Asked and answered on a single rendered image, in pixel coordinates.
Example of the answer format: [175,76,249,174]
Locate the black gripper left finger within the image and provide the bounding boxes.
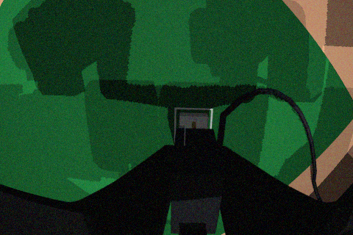
[0,145,174,235]

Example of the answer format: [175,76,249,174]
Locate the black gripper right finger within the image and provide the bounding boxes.
[218,146,353,235]

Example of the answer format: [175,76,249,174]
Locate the green circuit board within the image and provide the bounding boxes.
[0,0,353,202]

